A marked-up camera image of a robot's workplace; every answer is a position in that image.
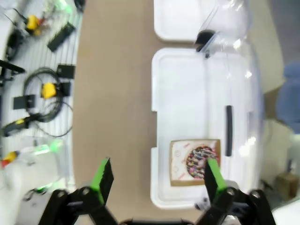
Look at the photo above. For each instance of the person in blue shirt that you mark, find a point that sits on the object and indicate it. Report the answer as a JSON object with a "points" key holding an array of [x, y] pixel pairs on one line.
{"points": [[290, 98]]}

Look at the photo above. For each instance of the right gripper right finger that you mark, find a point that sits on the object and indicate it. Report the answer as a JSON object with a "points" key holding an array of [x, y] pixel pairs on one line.
{"points": [[212, 182]]}

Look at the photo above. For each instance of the small black box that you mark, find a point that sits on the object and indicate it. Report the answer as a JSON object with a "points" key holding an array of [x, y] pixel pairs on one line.
{"points": [[65, 89]]}

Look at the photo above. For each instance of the black metal bracket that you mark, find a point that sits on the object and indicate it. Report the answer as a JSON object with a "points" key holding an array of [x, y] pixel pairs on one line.
{"points": [[9, 66]]}

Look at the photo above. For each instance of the clear plastic display lid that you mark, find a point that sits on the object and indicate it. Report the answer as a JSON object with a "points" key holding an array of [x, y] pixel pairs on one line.
{"points": [[241, 93], [229, 18]]}

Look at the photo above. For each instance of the long black power brick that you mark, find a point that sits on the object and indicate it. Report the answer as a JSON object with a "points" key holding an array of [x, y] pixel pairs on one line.
{"points": [[61, 36]]}

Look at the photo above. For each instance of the black flat box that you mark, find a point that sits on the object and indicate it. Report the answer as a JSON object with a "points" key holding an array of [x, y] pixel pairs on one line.
{"points": [[23, 102]]}

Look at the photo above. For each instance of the dark donut with coloured sprinkles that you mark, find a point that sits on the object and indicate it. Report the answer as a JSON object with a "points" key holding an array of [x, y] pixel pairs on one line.
{"points": [[197, 159]]}

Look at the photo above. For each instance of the white display tray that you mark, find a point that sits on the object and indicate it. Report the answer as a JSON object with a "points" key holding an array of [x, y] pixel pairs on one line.
{"points": [[182, 93], [175, 18]]}

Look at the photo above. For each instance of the sprinkled chocolate donut in tray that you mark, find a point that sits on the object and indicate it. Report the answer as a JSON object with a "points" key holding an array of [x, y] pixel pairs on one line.
{"points": [[178, 164]]}

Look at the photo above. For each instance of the yellow plug connector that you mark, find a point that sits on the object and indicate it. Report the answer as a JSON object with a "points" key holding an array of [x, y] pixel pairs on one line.
{"points": [[48, 90], [31, 23]]}

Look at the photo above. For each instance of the black square box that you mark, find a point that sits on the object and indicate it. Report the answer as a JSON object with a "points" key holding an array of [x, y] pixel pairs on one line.
{"points": [[66, 71]]}

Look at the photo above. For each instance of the brown cardboard carton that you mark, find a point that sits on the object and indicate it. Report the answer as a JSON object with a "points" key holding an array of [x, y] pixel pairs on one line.
{"points": [[287, 187]]}

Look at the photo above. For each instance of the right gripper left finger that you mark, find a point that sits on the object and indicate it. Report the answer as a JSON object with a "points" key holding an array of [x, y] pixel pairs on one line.
{"points": [[107, 182]]}

